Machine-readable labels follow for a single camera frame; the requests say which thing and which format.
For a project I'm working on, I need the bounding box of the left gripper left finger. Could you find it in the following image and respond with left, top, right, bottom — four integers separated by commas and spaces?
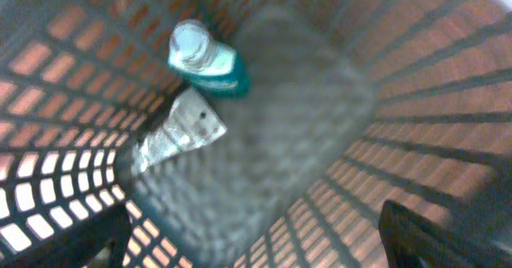
1, 204, 132, 268

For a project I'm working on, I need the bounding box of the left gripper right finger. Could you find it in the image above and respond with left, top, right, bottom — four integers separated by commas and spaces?
378, 199, 511, 268

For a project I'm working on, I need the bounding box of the silver foil snack packet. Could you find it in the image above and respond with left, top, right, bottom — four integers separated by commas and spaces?
130, 87, 227, 174

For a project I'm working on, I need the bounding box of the teal mouthwash bottle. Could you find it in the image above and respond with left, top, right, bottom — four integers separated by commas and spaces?
167, 18, 250, 98

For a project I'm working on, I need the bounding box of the grey plastic mesh basket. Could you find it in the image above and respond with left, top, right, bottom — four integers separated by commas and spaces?
1, 0, 511, 267

